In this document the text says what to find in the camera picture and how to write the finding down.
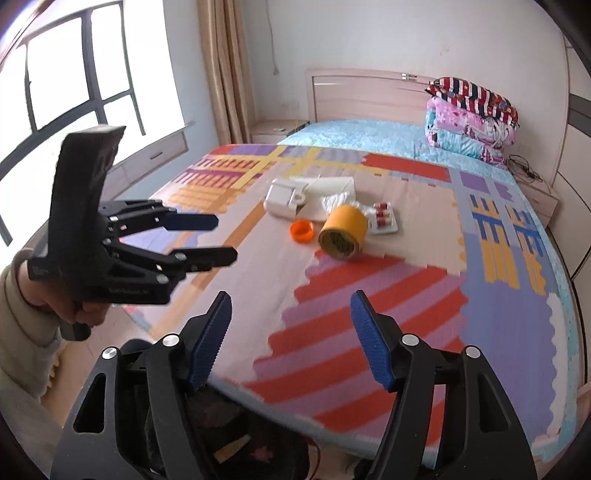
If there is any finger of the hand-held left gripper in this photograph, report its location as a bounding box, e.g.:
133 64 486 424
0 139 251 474
105 246 238 288
99 199 219 235

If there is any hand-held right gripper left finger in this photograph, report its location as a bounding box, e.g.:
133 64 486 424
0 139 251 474
50 291 232 480

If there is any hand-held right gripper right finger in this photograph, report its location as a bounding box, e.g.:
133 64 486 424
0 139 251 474
350 290 539 480

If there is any yellow tape roll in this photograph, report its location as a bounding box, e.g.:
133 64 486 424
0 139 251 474
318 204 370 260

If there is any black bagged bin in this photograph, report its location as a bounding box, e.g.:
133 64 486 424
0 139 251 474
139 383 324 480

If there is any pill blister pack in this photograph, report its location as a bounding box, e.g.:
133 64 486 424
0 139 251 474
369 202 399 235

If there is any person's left forearm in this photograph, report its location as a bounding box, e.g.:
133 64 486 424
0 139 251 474
0 249 70 444

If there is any person's left hand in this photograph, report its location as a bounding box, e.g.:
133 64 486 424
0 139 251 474
21 265 112 326

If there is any white square box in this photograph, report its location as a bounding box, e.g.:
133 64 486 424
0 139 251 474
264 180 308 219

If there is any black framed window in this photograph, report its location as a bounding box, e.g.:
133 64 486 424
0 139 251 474
0 0 195 250

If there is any pale wooden nightstand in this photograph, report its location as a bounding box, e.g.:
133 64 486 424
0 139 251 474
250 119 309 145
508 161 560 227

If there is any beige curtain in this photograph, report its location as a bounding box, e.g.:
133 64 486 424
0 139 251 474
196 0 258 146

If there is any pale wooden headboard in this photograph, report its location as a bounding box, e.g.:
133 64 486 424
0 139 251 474
305 68 439 126

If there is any folded pink blue quilt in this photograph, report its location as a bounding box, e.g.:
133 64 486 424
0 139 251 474
425 99 520 168

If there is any pale wardrobe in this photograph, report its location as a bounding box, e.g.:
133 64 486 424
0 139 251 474
551 37 591 289

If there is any black cable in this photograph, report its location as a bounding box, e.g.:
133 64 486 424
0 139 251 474
508 154 546 184

